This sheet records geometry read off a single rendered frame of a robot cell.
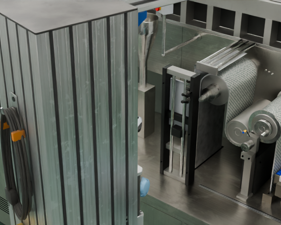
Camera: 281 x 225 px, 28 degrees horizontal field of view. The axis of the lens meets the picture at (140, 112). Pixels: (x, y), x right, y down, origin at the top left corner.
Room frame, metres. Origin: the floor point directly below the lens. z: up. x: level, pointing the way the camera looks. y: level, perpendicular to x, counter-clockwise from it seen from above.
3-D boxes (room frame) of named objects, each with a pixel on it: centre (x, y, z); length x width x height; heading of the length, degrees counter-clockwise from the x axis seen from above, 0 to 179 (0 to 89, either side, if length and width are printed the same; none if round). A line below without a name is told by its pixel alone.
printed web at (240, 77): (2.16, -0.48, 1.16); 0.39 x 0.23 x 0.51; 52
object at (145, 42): (2.51, -0.01, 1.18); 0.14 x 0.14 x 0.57
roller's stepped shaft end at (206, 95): (2.07, -0.26, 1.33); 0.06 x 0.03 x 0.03; 142
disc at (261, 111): (1.98, -0.51, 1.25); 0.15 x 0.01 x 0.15; 52
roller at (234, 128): (2.15, -0.49, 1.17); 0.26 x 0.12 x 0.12; 142
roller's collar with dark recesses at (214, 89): (2.12, -0.30, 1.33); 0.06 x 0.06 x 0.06; 52
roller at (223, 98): (2.24, -0.40, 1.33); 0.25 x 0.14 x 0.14; 142
